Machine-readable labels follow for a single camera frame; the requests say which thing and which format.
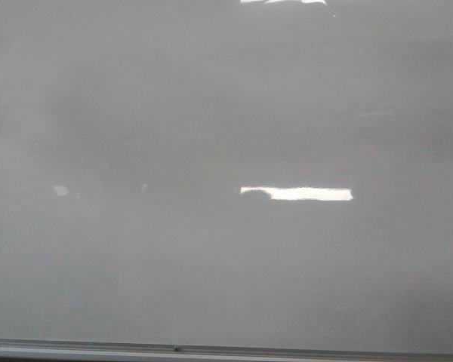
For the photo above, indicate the white whiteboard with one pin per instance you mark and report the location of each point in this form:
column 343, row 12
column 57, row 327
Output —
column 274, row 175

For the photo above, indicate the aluminium whiteboard frame rail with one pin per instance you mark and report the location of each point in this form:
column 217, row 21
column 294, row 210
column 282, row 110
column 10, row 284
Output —
column 29, row 349

